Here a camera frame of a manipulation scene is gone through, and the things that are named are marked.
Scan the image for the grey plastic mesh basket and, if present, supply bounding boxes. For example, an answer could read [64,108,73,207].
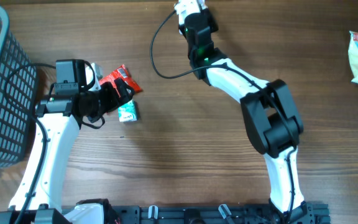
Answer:
[0,6,39,168]

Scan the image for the red snack packet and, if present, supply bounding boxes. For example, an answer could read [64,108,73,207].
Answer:
[99,65,142,93]

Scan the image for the teal tissue pack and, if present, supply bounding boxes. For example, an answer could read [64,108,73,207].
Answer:
[118,100,138,123]

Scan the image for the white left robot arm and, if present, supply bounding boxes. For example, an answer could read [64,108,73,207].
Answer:
[0,59,138,224]

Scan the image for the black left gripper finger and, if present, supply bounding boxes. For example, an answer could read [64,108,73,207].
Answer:
[114,78,135,105]
[103,83,122,112]

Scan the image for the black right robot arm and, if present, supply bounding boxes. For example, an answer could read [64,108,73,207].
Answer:
[175,7,305,223]

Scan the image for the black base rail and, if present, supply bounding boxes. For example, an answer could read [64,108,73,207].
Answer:
[113,203,331,224]

